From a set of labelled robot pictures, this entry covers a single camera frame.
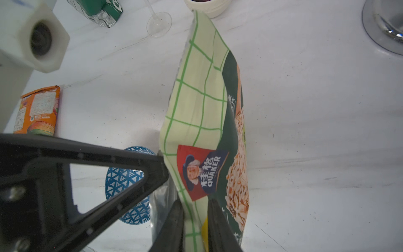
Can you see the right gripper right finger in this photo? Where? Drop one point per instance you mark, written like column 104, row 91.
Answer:
column 220, row 236

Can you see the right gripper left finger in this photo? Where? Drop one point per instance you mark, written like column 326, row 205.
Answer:
column 168, row 228

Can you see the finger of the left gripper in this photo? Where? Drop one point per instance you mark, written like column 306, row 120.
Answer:
column 53, row 191

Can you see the blue patterned breakfast bowl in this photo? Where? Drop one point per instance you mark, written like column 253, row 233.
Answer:
column 117, row 180

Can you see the green Quaker oats bag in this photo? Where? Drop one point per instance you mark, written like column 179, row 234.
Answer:
column 202, row 139

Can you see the white bowl with red fruit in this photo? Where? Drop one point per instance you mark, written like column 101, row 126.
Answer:
column 211, row 8

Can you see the orange snack packet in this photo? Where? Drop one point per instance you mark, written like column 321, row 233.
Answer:
column 38, row 112

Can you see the green white snack bag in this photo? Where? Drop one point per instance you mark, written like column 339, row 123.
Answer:
column 104, row 13

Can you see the clear wine glass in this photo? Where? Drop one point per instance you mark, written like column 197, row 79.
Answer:
column 159, row 23

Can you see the chrome glass holder stand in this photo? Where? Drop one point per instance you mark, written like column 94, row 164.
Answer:
column 383, row 22

